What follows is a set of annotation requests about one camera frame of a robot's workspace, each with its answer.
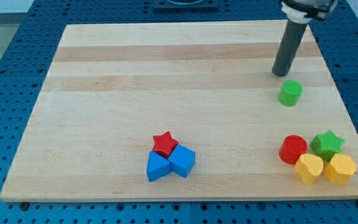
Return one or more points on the wooden board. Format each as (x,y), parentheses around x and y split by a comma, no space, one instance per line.
(112,87)

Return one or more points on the red star block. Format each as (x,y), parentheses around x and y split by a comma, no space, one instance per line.
(164,144)

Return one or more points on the blue cube block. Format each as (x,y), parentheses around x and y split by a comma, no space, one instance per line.
(182,160)

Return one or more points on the blue triangle block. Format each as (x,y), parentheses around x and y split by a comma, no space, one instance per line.
(157,166)

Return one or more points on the green cylinder block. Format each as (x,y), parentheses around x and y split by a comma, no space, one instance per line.
(290,93)

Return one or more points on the red cylinder block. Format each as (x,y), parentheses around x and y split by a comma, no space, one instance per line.
(292,148)

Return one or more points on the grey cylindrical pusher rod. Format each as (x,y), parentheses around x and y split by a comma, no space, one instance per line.
(289,45)

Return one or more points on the yellow heart block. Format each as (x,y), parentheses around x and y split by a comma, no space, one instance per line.
(309,167)

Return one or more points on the green star block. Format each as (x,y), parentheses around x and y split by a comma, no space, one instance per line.
(326,145)

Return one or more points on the yellow pentagon block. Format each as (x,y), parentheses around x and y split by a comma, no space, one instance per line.
(340,169)

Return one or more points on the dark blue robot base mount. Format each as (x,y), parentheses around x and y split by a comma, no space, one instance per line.
(164,5)

